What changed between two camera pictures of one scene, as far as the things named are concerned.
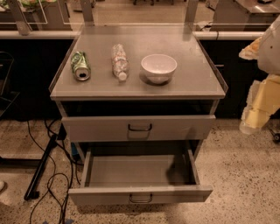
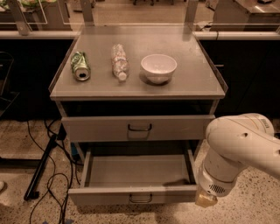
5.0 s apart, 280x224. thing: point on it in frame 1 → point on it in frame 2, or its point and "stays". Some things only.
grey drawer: [128, 178] stays
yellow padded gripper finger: [248, 129] → [205, 199]
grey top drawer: [140, 128] stays
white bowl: [157, 67] stays
